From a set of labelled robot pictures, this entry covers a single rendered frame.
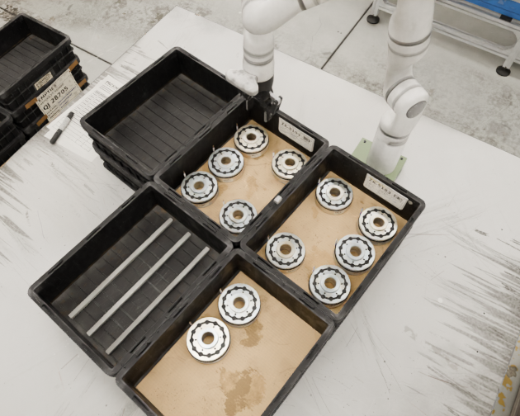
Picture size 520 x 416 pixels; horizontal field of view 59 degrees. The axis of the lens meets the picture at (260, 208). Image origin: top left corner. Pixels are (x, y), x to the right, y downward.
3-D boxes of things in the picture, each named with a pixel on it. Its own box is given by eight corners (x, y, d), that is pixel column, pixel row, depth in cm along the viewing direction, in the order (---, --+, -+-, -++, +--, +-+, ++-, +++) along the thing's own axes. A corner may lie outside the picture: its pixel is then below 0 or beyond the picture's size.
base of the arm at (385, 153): (370, 148, 148) (382, 111, 133) (398, 156, 146) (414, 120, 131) (363, 169, 143) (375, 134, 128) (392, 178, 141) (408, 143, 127)
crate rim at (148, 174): (177, 50, 146) (176, 44, 144) (248, 95, 137) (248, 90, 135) (79, 126, 131) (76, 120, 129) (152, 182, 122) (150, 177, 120)
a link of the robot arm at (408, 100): (437, 92, 115) (417, 136, 130) (416, 68, 119) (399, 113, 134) (407, 102, 113) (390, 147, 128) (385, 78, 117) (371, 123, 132)
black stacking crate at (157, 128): (182, 73, 154) (177, 46, 144) (248, 116, 145) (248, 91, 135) (91, 146, 140) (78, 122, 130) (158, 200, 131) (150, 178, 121)
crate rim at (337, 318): (331, 147, 128) (332, 142, 125) (425, 207, 118) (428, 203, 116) (237, 248, 113) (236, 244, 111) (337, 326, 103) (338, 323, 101)
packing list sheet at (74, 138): (104, 73, 169) (104, 72, 169) (153, 98, 163) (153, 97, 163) (39, 133, 156) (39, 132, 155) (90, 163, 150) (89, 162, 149)
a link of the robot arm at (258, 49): (242, 38, 107) (243, 65, 103) (240, -22, 94) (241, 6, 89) (271, 37, 107) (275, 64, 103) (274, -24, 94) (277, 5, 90)
